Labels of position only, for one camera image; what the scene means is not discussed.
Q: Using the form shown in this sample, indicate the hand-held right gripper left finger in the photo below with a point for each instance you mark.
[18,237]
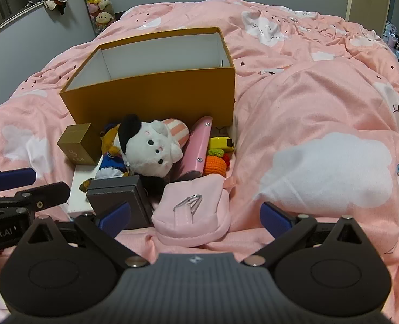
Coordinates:
[113,216]

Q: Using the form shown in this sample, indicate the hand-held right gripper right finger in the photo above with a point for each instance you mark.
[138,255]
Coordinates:
[275,217]

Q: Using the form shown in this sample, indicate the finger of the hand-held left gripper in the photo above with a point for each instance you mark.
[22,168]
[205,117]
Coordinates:
[14,177]
[41,195]

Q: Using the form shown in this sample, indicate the dark grey box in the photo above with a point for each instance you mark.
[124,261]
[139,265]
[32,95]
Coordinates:
[118,192]

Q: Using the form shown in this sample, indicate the white box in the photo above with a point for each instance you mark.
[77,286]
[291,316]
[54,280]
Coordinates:
[79,189]

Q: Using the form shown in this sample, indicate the brown dog plush toy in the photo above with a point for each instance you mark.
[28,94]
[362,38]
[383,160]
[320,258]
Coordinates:
[113,162]

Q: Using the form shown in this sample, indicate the small gold box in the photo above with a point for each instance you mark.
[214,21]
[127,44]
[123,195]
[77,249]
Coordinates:
[79,145]

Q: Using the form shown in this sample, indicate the white plush toy striped hat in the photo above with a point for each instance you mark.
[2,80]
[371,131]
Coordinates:
[152,148]

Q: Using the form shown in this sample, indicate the pink mini backpack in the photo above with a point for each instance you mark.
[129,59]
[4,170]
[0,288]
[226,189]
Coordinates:
[192,222]

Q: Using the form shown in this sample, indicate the pink card holder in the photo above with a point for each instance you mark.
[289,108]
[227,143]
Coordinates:
[196,148]

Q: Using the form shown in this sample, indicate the orange cardboard box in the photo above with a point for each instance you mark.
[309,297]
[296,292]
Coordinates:
[152,98]

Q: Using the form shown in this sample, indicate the orange crocheted toy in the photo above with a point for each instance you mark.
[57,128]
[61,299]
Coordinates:
[214,165]

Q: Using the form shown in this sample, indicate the yellow tape measure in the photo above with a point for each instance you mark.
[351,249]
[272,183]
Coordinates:
[221,142]

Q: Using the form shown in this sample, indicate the pink printed blanket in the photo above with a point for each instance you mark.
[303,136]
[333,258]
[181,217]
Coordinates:
[320,108]

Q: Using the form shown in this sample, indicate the curved metal rail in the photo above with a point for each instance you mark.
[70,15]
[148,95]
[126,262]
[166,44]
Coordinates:
[10,18]

